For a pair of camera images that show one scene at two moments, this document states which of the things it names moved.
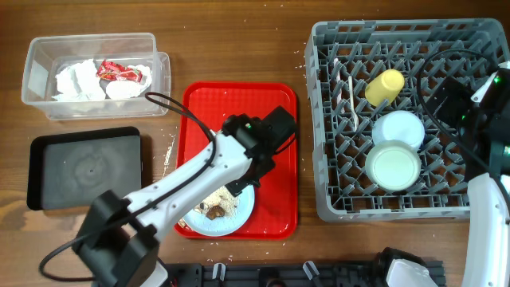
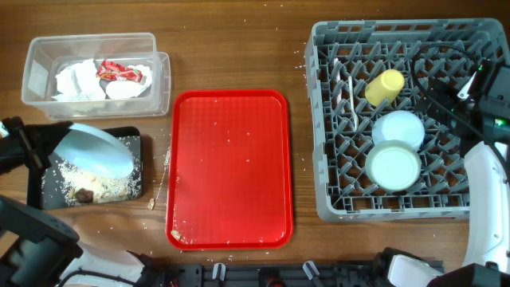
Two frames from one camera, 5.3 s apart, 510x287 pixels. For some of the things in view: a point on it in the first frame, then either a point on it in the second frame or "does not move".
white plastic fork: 339,92 does not move
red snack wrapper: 109,70 does not move
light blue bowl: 398,126 does not move
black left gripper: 235,186 to 33,137
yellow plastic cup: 384,88 does not move
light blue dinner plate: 221,213 to 95,151
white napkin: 81,81 does not move
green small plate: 393,165 does not move
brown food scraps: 222,204 to 77,188
